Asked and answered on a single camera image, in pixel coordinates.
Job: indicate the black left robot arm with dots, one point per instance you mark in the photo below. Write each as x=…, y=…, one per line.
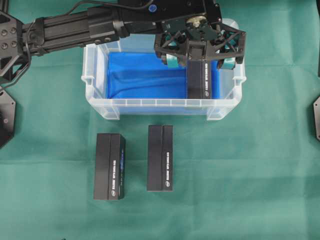
x=103, y=22

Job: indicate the blue foam liner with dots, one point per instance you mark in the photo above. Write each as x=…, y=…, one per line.
x=136, y=75

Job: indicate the clear plastic storage case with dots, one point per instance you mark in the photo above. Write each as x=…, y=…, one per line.
x=96, y=63

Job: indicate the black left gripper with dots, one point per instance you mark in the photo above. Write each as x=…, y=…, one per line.
x=206, y=42

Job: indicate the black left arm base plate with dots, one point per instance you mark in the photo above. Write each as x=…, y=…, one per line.
x=7, y=117

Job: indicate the black box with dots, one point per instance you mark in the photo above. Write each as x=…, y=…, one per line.
x=199, y=80
x=160, y=164
x=109, y=177

